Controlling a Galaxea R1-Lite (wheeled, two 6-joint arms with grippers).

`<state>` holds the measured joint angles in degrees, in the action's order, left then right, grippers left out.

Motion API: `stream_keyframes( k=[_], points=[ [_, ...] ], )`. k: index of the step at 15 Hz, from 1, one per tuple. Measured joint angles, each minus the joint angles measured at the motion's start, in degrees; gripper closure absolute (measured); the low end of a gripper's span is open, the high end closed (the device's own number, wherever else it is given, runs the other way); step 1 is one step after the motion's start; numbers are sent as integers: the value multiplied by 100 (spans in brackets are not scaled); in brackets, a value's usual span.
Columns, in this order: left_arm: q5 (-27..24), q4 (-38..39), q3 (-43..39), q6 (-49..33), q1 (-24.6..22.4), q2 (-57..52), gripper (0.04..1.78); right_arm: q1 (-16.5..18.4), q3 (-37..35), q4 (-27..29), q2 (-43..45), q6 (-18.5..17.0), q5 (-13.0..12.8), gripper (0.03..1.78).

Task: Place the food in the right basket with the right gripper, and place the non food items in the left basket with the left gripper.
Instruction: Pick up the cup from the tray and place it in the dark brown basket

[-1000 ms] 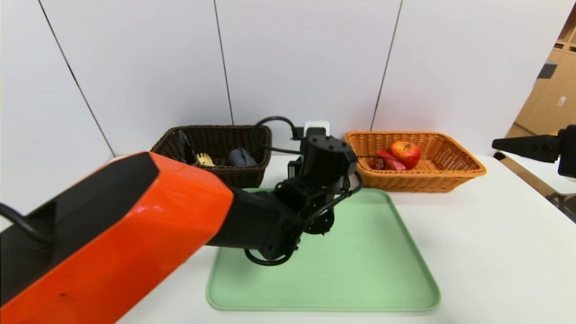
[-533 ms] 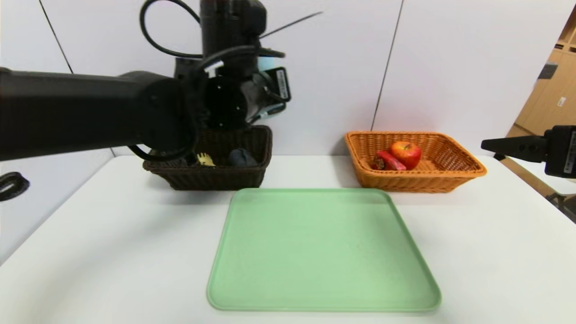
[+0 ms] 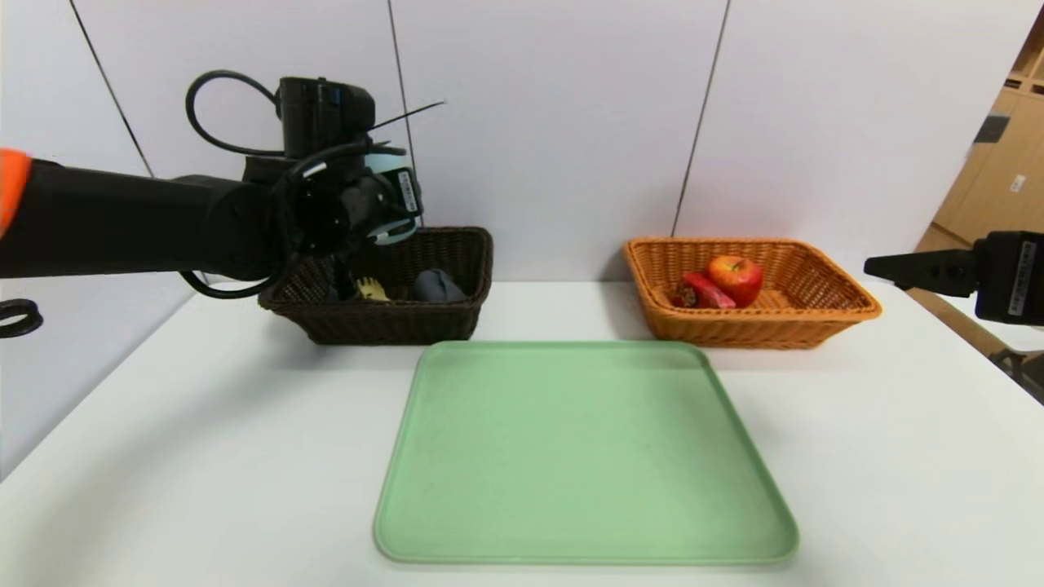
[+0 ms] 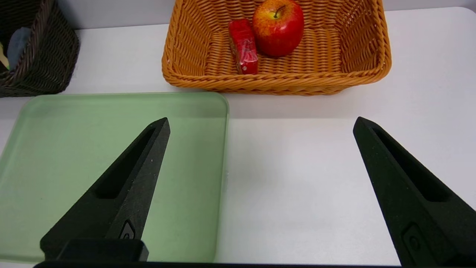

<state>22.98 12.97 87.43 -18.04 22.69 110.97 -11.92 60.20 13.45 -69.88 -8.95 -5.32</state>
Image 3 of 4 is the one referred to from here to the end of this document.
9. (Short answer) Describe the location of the light green plastic tray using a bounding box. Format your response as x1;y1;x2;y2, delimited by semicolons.
374;340;799;565

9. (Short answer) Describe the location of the thin black cable tie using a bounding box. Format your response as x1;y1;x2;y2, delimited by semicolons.
369;100;446;133

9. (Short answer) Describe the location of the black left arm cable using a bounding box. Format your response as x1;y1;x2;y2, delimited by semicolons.
185;70;286;157

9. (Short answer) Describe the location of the red apple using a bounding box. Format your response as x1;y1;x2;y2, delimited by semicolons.
706;255;764;308

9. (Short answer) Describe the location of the dark glass cone bottle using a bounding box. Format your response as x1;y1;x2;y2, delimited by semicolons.
330;259;360;301

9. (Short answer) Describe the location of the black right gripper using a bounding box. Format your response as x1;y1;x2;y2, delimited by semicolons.
863;231;1044;326

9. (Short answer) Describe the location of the dark grey towel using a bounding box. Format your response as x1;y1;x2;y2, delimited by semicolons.
412;269;467;304

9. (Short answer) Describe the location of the blue-grey plastic cup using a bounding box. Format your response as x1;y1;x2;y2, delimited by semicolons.
365;155;423;246

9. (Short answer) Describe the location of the red juice carton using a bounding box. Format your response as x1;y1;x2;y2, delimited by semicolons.
673;271;737;310

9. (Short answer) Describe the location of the orange wicker basket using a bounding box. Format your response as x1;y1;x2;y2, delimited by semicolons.
624;238;882;350

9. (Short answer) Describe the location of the dark brown wicker basket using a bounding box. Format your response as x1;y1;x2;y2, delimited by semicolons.
259;227;495;346

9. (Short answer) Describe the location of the wooden cabinet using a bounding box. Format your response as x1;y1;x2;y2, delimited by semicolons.
913;12;1044;254

